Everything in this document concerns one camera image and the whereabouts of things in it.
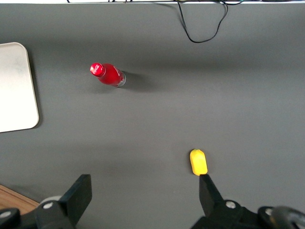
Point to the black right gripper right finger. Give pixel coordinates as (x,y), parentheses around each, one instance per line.
(209,198)

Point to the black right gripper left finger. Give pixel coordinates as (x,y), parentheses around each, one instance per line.
(76,195)

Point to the beige rectangular tray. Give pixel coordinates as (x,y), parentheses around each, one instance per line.
(14,88)

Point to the yellow lemon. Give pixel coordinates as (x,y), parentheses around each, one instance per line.
(198,162)

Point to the wooden drawer cabinet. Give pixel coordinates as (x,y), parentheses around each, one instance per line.
(14,200)

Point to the red cola bottle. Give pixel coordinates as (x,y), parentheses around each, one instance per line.
(109,75)

